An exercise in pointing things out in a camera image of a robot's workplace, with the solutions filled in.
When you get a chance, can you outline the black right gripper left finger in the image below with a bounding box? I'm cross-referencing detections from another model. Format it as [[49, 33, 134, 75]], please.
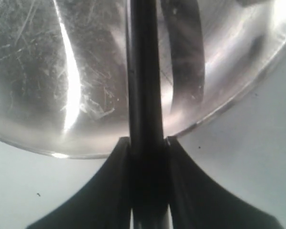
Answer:
[[28, 137, 131, 229]]

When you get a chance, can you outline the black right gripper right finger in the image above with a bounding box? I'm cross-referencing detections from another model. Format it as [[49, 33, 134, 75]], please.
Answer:
[[167, 137, 282, 229]]

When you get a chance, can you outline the black handled knife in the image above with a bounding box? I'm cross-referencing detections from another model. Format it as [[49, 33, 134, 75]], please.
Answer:
[[126, 0, 169, 229]]

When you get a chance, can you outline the round stainless steel plate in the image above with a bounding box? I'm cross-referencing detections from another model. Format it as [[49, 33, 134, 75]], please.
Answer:
[[0, 0, 286, 158]]

